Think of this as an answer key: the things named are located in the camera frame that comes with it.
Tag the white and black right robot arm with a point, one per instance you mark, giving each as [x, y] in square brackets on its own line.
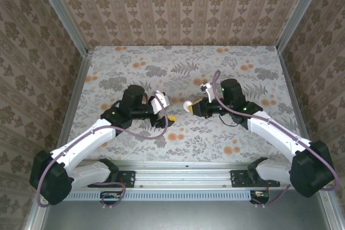
[275, 133]

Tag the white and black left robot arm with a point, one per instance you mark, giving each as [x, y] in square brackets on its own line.
[86, 138]

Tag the floral patterned table cloth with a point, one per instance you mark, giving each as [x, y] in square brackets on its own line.
[188, 60]

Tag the small controller circuit board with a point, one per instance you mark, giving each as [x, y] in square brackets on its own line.
[260, 195]
[110, 195]

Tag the grey metal base sheet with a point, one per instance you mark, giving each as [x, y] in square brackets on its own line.
[183, 216]

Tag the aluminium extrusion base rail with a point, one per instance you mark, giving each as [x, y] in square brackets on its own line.
[183, 176]

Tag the aluminium frame bar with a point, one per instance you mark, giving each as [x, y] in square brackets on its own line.
[332, 216]
[299, 12]
[73, 106]
[66, 17]
[33, 222]
[292, 92]

